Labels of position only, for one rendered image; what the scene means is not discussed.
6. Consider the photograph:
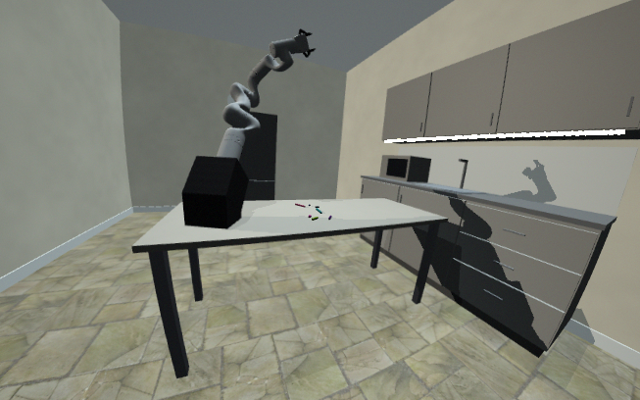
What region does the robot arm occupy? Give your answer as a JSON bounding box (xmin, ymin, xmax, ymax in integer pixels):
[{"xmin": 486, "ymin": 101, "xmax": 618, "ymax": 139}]
[{"xmin": 216, "ymin": 38, "xmax": 296, "ymax": 161}]

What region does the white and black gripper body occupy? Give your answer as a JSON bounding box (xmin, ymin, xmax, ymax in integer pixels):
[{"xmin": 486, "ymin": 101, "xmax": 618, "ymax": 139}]
[{"xmin": 292, "ymin": 34, "xmax": 309, "ymax": 53}]

